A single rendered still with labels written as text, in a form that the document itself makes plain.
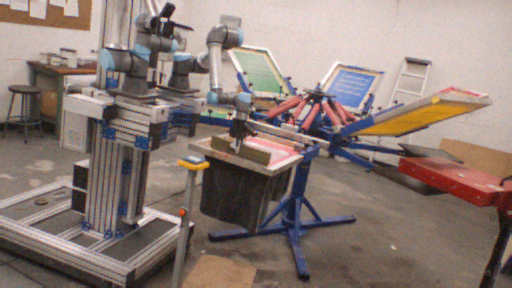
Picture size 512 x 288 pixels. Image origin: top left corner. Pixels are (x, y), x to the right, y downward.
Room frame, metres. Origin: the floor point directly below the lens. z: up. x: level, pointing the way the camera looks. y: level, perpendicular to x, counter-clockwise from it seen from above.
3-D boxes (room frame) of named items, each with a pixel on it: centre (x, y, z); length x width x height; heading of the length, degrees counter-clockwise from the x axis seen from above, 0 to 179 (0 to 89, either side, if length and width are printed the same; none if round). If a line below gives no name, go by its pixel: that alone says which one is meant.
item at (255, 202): (2.48, 0.10, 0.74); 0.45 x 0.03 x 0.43; 65
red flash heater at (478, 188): (2.54, -1.28, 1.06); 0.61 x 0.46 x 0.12; 35
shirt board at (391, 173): (3.15, -0.85, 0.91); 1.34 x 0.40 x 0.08; 35
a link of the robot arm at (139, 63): (2.41, 0.74, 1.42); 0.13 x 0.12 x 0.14; 137
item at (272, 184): (2.61, -0.18, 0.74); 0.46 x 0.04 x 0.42; 155
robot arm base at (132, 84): (2.41, 0.74, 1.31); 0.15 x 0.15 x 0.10
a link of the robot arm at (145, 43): (2.15, 0.62, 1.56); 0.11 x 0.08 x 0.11; 137
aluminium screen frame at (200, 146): (2.74, -0.02, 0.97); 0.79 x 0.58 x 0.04; 155
